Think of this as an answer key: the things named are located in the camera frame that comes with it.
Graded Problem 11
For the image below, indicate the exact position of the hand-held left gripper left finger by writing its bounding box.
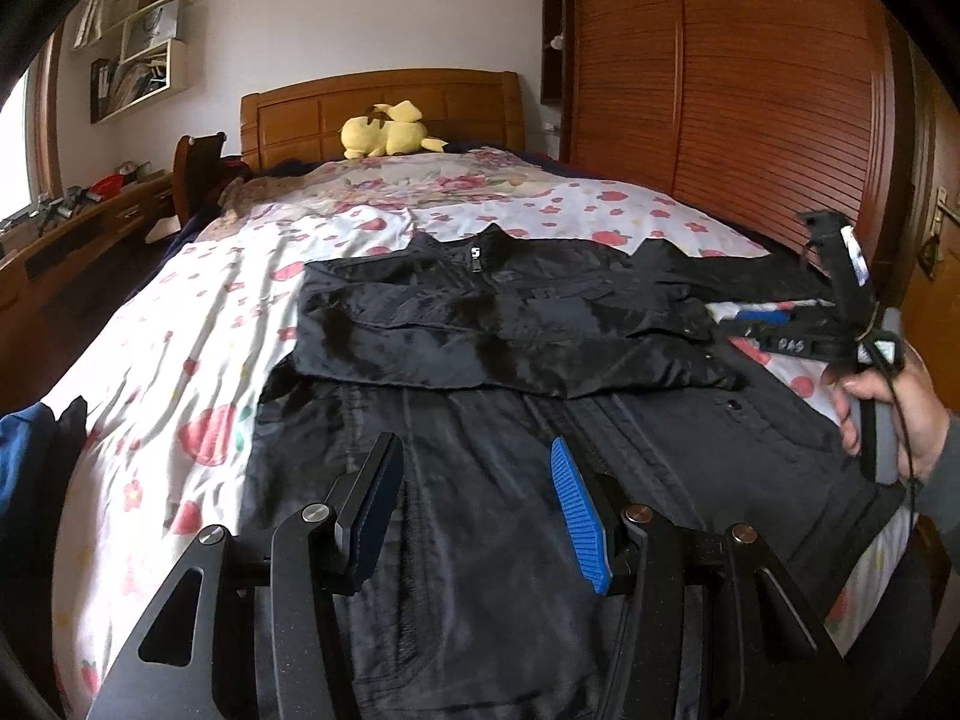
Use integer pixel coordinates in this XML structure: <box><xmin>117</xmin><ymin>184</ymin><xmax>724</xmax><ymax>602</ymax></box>
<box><xmin>86</xmin><ymin>433</ymin><xmax>406</xmax><ymax>720</ymax></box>

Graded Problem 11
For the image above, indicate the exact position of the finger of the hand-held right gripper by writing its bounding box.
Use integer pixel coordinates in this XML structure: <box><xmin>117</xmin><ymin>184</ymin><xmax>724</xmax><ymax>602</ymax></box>
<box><xmin>724</xmin><ymin>303</ymin><xmax>835</xmax><ymax>328</ymax></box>
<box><xmin>721</xmin><ymin>322</ymin><xmax>833</xmax><ymax>361</ymax></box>

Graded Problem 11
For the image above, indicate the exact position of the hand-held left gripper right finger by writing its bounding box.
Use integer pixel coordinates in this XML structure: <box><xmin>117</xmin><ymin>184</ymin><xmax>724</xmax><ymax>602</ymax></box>
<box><xmin>550</xmin><ymin>435</ymin><xmax>863</xmax><ymax>720</ymax></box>

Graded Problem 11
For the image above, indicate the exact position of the black jacket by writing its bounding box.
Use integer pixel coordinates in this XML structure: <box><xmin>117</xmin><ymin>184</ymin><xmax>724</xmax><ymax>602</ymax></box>
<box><xmin>240</xmin><ymin>223</ymin><xmax>908</xmax><ymax>720</ymax></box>

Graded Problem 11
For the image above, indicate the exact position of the person's right forearm grey sleeve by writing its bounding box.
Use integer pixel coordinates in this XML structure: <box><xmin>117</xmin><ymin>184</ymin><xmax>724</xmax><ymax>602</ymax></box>
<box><xmin>915</xmin><ymin>411</ymin><xmax>960</xmax><ymax>537</ymax></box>

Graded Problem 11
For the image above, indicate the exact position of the person's right hand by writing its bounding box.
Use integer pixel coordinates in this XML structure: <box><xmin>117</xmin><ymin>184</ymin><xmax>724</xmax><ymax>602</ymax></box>
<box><xmin>821</xmin><ymin>349</ymin><xmax>952</xmax><ymax>479</ymax></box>

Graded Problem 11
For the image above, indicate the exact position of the wooden slatted wardrobe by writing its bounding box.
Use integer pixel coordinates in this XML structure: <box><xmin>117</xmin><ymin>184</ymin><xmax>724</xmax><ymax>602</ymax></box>
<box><xmin>540</xmin><ymin>0</ymin><xmax>912</xmax><ymax>316</ymax></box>

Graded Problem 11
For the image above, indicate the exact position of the wooden bed with floral sheet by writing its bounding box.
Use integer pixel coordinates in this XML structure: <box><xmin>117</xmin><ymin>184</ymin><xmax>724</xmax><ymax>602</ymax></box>
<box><xmin>52</xmin><ymin>146</ymin><xmax>927</xmax><ymax>720</ymax></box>

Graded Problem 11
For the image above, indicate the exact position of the person's leg in dark trousers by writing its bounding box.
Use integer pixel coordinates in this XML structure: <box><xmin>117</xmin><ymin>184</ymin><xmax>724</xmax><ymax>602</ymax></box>
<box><xmin>829</xmin><ymin>514</ymin><xmax>942</xmax><ymax>720</ymax></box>

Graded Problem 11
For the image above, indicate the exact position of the floral pillow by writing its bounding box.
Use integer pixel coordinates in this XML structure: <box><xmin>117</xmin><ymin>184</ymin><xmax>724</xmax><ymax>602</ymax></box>
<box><xmin>221</xmin><ymin>146</ymin><xmax>571</xmax><ymax>222</ymax></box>

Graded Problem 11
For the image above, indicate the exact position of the blue and black garment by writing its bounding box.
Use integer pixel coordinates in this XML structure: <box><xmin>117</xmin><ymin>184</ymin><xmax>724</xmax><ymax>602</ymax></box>
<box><xmin>0</xmin><ymin>396</ymin><xmax>89</xmax><ymax>698</ymax></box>

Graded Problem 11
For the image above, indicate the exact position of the yellow plush toy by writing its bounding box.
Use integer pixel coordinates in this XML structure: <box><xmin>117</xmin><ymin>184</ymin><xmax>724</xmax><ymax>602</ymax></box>
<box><xmin>341</xmin><ymin>99</ymin><xmax>449</xmax><ymax>161</ymax></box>

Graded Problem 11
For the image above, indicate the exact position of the wooden chair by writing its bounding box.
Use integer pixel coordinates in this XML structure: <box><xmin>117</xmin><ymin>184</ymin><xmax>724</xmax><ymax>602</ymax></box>
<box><xmin>171</xmin><ymin>132</ymin><xmax>230</xmax><ymax>242</ymax></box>

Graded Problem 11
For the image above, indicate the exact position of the wooden bed headboard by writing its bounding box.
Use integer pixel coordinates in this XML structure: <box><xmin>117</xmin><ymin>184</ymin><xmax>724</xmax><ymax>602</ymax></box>
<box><xmin>240</xmin><ymin>69</ymin><xmax>526</xmax><ymax>173</ymax></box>

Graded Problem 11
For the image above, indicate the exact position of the long wooden desk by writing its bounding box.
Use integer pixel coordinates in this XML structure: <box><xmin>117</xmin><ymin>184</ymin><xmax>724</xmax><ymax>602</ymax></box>
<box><xmin>0</xmin><ymin>171</ymin><xmax>179</xmax><ymax>421</ymax></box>

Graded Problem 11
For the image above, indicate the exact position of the window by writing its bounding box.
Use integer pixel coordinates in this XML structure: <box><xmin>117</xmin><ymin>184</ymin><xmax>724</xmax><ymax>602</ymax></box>
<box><xmin>0</xmin><ymin>30</ymin><xmax>65</xmax><ymax>222</ymax></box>

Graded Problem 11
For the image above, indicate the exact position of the brass door handle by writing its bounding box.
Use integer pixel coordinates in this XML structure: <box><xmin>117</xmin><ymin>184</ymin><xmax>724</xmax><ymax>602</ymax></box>
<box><xmin>919</xmin><ymin>186</ymin><xmax>960</xmax><ymax>278</ymax></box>

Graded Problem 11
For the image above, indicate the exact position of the white wall shelf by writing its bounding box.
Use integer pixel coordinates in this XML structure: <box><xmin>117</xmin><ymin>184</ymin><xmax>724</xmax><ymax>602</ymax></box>
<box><xmin>71</xmin><ymin>0</ymin><xmax>197</xmax><ymax>125</ymax></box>

